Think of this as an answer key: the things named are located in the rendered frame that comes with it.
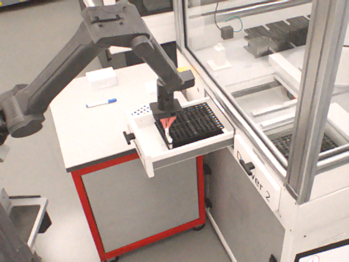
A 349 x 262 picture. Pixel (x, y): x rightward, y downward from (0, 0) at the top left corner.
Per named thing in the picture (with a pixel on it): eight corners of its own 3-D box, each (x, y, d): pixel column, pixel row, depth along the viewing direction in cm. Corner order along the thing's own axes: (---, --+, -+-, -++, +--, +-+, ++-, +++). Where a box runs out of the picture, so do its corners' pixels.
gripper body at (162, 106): (149, 106, 141) (148, 89, 136) (177, 101, 144) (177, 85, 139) (153, 118, 137) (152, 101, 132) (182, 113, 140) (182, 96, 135)
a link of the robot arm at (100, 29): (89, -12, 80) (109, 31, 79) (138, 0, 92) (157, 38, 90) (-10, 105, 103) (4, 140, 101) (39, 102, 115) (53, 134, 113)
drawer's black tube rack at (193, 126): (169, 156, 150) (168, 143, 146) (154, 128, 162) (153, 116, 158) (224, 140, 157) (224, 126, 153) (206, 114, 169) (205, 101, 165)
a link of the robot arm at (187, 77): (160, 62, 126) (172, 85, 124) (192, 53, 131) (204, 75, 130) (152, 80, 136) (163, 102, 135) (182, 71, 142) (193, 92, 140)
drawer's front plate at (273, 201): (273, 213, 132) (276, 189, 125) (234, 156, 152) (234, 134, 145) (278, 211, 133) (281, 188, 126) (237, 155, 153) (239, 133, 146)
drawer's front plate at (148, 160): (149, 178, 144) (146, 156, 137) (128, 130, 164) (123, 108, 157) (154, 176, 144) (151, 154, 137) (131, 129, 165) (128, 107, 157)
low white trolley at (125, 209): (102, 274, 206) (65, 168, 156) (80, 189, 249) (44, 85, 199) (208, 233, 224) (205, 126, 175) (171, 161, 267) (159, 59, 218)
